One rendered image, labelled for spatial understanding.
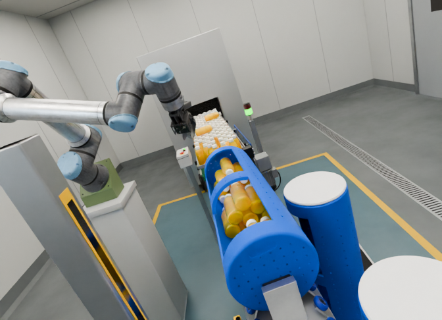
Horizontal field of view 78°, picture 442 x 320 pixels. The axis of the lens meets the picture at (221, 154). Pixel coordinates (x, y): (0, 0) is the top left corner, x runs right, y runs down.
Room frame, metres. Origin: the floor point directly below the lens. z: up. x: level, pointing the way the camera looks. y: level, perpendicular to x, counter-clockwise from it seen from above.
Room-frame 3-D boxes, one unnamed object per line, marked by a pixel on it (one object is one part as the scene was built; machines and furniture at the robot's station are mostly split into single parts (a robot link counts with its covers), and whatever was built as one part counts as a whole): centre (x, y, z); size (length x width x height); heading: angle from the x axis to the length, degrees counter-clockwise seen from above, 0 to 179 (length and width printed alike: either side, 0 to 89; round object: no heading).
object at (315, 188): (1.08, -0.35, 1.03); 0.28 x 0.28 x 0.01
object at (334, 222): (1.08, -0.35, 0.59); 0.28 x 0.28 x 0.88
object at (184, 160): (2.13, 0.29, 1.05); 0.20 x 0.10 x 0.10; 1
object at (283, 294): (0.60, -0.03, 1.00); 0.10 x 0.04 x 0.15; 91
